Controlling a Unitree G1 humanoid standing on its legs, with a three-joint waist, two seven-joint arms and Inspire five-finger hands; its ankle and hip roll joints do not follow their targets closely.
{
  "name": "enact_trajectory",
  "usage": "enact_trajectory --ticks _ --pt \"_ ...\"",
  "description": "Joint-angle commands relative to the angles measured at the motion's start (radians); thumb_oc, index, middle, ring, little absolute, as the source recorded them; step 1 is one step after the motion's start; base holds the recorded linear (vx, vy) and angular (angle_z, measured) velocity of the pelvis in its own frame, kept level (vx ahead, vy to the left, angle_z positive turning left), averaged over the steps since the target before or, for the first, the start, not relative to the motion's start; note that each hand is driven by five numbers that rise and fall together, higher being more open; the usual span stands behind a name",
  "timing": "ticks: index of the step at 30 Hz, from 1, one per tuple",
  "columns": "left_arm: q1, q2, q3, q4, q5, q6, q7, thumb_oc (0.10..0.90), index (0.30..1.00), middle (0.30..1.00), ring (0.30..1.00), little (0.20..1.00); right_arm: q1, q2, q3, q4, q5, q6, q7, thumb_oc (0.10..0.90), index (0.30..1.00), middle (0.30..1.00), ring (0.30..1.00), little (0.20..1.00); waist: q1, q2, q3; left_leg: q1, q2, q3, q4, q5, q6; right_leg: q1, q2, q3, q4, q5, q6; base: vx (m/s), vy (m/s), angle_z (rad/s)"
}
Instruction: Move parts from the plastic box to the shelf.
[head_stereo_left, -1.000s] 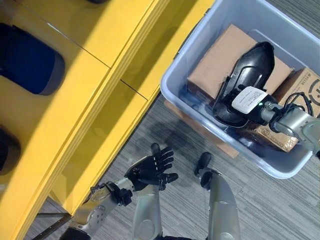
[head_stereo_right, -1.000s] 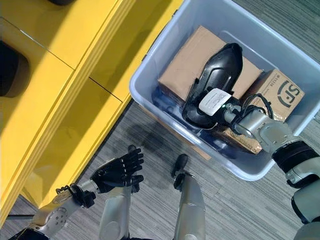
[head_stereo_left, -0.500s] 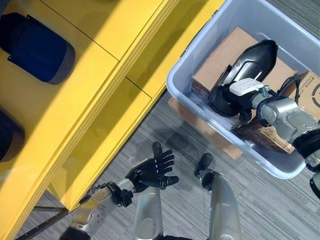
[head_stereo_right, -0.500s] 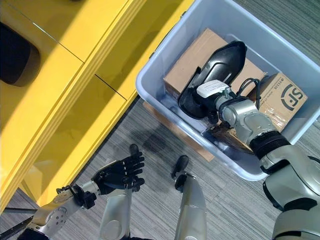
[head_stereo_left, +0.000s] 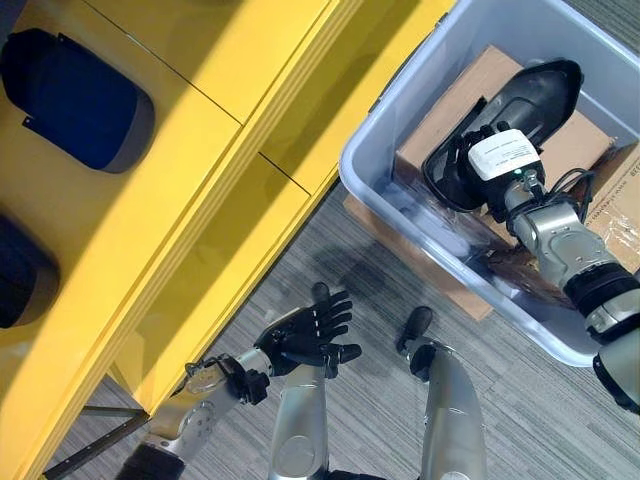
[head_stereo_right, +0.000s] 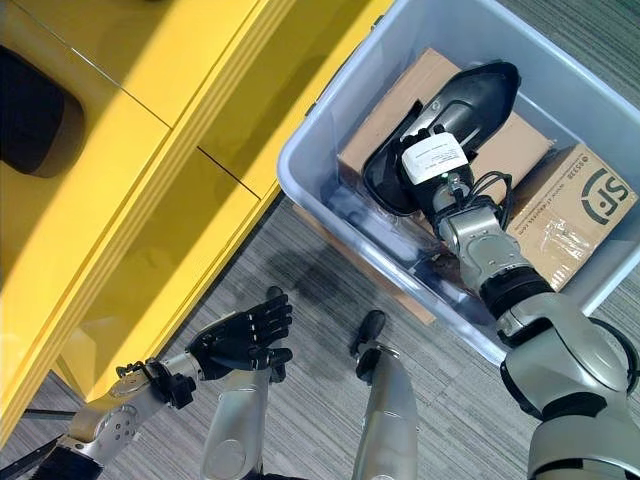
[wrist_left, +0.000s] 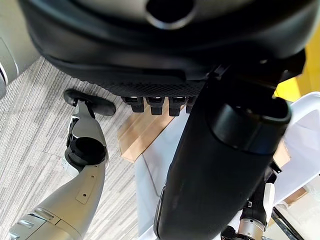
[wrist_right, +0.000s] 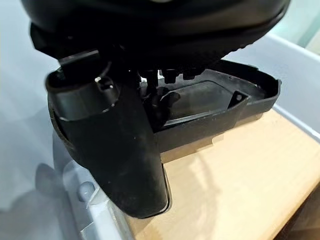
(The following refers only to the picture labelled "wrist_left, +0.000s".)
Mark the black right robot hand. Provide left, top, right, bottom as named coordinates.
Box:
left=246, top=159, right=283, bottom=226

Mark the black perforated rail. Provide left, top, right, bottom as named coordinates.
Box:
left=272, top=206, right=308, bottom=240

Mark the brown cardboard sheet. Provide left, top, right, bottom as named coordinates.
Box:
left=117, top=104, right=188, bottom=164

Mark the small brown cardboard piece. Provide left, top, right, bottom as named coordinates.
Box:
left=284, top=186, right=310, bottom=209

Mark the dark left robot foot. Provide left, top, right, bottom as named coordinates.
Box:
left=63, top=88, right=117, bottom=117

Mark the silver left robot leg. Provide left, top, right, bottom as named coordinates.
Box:
left=8, top=98, right=110, bottom=240

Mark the yellow shelf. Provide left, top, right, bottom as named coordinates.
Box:
left=273, top=32, right=320, bottom=104

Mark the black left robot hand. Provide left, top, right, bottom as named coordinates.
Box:
left=18, top=0, right=320, bottom=240

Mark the grey white machine base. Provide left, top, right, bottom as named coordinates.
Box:
left=0, top=37, right=20, bottom=101

